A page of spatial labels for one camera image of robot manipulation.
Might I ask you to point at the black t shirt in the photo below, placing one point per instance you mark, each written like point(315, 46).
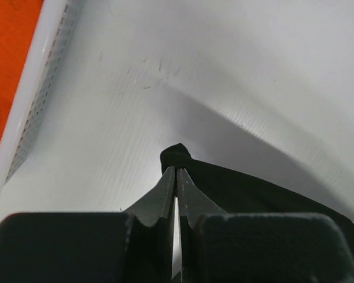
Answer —
point(238, 192)

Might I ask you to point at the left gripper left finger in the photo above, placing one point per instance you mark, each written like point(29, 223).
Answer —
point(134, 245)

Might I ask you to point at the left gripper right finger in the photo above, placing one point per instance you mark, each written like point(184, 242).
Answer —
point(218, 246)

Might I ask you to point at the white plastic laundry basket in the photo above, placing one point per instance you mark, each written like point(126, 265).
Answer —
point(49, 45)

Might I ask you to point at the orange t shirt in basket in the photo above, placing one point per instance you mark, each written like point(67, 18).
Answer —
point(18, 20)

